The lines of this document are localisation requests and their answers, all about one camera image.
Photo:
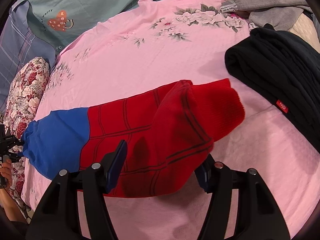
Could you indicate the pink floral bed sheet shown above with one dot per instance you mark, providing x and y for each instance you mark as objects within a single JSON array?
[{"x": 163, "y": 42}]

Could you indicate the blue and red pants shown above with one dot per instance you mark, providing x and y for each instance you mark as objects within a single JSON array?
[{"x": 169, "y": 132}]

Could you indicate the blue plaid pillow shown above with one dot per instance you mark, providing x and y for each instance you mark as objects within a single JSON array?
[{"x": 19, "y": 45}]

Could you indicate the grey sweatshirt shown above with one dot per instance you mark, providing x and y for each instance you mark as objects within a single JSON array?
[{"x": 281, "y": 14}]

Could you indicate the black folded garment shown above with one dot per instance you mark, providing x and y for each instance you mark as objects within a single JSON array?
[{"x": 284, "y": 69}]

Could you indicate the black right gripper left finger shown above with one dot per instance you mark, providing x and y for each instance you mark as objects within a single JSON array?
[{"x": 73, "y": 198}]

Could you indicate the person's left forearm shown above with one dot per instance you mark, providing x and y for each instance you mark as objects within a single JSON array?
[{"x": 10, "y": 207}]

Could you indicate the cream quilted pillow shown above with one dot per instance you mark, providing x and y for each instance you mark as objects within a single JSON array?
[{"x": 306, "y": 28}]

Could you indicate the red floral pillow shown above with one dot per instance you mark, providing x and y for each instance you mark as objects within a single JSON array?
[{"x": 25, "y": 93}]

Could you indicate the person's left hand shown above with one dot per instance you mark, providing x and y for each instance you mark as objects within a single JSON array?
[{"x": 6, "y": 172}]

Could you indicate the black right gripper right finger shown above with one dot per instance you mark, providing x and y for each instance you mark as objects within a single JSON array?
[{"x": 258, "y": 214}]

